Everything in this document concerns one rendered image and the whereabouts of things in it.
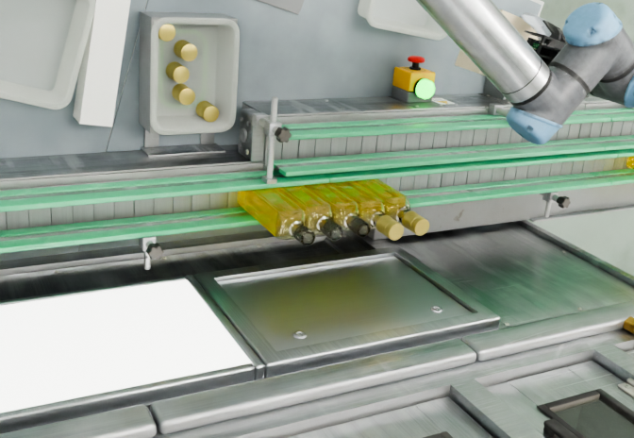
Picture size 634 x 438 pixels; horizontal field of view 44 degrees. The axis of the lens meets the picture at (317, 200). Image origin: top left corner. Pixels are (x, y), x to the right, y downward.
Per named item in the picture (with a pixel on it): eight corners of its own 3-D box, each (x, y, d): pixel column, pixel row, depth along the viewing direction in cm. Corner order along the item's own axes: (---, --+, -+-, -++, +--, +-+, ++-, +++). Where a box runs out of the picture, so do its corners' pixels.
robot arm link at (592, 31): (570, 61, 113) (603, 106, 119) (621, 1, 113) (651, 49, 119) (535, 49, 119) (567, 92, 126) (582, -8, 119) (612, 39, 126)
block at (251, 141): (234, 152, 163) (247, 162, 157) (237, 108, 159) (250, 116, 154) (250, 151, 164) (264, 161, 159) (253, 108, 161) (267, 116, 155)
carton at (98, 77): (73, 115, 151) (79, 124, 146) (89, -10, 145) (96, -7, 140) (104, 119, 154) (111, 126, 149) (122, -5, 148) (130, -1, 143)
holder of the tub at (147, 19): (138, 148, 159) (149, 160, 153) (140, 11, 150) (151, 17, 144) (217, 144, 167) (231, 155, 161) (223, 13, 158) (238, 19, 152)
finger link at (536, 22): (517, -6, 144) (535, 28, 139) (539, 4, 147) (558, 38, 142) (506, 7, 146) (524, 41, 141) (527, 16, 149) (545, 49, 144)
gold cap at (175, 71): (165, 60, 154) (173, 65, 150) (183, 61, 155) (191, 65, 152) (165, 78, 155) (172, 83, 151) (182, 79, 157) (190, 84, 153)
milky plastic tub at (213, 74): (138, 124, 157) (151, 136, 150) (139, 10, 150) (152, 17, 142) (220, 121, 165) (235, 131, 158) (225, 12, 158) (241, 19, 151)
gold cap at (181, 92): (172, 83, 156) (178, 88, 152) (189, 83, 158) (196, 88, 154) (171, 100, 157) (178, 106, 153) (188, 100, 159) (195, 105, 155)
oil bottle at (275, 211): (236, 204, 159) (281, 244, 142) (238, 177, 158) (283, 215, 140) (261, 202, 162) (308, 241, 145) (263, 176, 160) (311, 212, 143)
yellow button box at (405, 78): (389, 95, 184) (407, 103, 178) (392, 63, 181) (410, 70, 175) (413, 94, 187) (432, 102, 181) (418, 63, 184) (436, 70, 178)
